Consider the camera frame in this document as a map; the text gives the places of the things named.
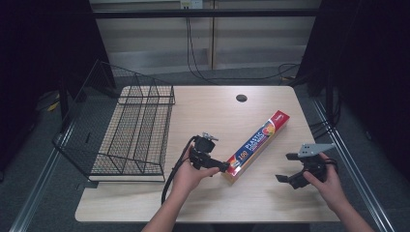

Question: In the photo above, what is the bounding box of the dark horizontal metal bar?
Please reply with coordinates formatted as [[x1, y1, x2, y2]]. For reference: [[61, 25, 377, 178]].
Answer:
[[92, 9, 321, 19]]

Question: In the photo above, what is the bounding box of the long black floor cable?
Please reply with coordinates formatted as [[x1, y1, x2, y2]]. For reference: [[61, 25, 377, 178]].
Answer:
[[185, 16, 303, 82]]

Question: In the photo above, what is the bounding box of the long plastic wrap box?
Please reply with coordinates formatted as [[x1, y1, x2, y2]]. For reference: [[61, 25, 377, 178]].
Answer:
[[221, 109, 291, 186]]

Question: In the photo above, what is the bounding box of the person's left hand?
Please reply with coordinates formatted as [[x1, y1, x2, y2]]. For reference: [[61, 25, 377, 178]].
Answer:
[[171, 145, 220, 195]]

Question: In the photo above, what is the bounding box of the bundle of black cables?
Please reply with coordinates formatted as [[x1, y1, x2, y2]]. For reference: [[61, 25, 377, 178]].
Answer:
[[309, 96, 343, 140]]

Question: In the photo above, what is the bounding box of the metal floor rail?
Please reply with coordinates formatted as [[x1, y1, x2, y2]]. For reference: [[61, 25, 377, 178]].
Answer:
[[311, 98, 395, 232], [9, 124, 76, 232]]

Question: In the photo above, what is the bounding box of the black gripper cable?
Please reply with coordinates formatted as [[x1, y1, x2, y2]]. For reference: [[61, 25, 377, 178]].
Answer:
[[161, 135, 198, 206]]

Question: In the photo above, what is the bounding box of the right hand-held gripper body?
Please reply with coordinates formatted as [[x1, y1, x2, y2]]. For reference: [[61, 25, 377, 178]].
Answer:
[[289, 142, 338, 190]]

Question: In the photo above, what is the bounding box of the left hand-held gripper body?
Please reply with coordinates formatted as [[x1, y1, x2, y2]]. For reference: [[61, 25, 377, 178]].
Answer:
[[189, 131, 220, 170]]

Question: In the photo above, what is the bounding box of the black wire rack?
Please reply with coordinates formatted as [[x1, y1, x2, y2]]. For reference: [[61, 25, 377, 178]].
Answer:
[[52, 59, 177, 184]]

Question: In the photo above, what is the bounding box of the person's right hand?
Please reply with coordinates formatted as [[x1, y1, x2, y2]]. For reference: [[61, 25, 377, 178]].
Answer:
[[302, 152, 348, 211]]

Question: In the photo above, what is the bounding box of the black curtain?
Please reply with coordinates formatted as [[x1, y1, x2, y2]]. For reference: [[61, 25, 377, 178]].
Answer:
[[0, 0, 117, 175], [294, 0, 410, 182]]

